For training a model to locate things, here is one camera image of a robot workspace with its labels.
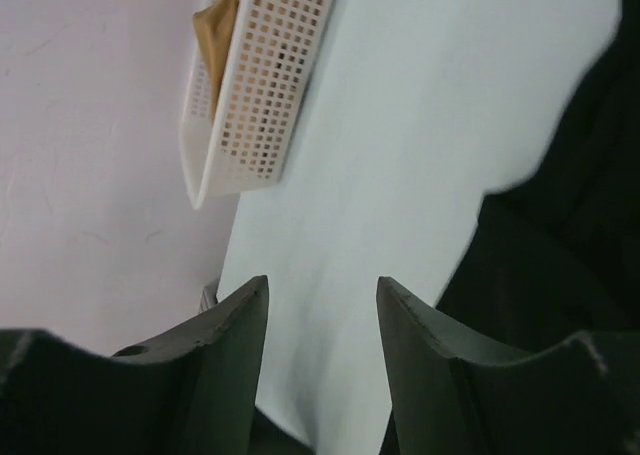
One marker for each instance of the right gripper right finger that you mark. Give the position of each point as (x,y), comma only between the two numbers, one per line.
(457,391)

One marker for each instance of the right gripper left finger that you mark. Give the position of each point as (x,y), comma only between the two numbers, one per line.
(189,390)

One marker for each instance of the black tank top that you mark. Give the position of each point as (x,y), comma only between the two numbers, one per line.
(553,255)

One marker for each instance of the brown tank top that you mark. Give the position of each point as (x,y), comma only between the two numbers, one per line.
(214,27)

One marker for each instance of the white plastic basket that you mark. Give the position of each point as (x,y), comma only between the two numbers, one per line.
(271,57)

